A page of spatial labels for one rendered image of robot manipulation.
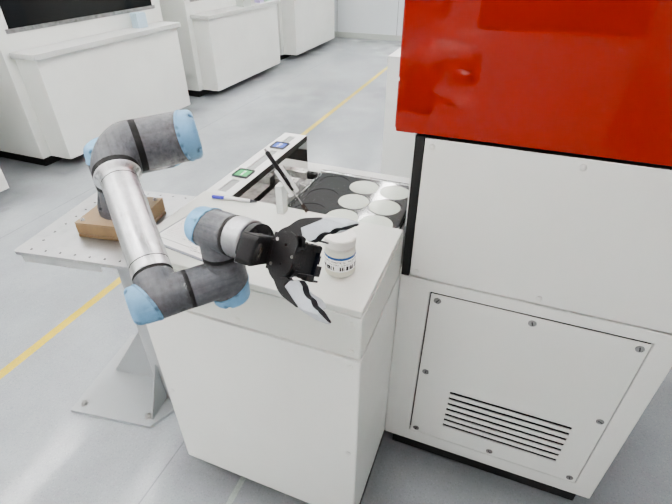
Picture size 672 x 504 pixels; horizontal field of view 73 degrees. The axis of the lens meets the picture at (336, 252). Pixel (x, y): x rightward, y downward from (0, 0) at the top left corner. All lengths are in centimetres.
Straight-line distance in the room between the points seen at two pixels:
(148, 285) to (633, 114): 96
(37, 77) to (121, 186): 332
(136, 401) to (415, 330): 125
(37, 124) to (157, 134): 346
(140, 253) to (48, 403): 149
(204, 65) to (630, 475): 545
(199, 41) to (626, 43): 527
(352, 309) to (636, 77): 69
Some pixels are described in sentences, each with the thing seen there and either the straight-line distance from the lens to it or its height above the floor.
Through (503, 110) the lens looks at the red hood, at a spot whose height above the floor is 130.
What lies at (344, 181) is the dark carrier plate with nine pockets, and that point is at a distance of 159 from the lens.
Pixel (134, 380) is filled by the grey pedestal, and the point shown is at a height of 1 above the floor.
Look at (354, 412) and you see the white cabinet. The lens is 118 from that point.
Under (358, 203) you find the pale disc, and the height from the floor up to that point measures 90.
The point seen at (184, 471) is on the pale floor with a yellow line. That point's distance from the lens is 191.
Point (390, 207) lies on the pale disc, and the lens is 143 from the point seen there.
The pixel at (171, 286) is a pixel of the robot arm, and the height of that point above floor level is 109.
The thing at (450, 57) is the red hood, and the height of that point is 139.
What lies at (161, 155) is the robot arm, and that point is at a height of 120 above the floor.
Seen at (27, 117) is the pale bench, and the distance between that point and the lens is 446.
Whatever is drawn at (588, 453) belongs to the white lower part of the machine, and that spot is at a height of 31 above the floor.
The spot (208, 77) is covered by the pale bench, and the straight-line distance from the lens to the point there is 599.
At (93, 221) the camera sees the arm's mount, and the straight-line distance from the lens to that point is 159.
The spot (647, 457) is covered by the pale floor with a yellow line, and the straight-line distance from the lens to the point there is 219.
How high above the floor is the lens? 159
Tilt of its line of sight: 35 degrees down
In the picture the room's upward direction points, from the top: straight up
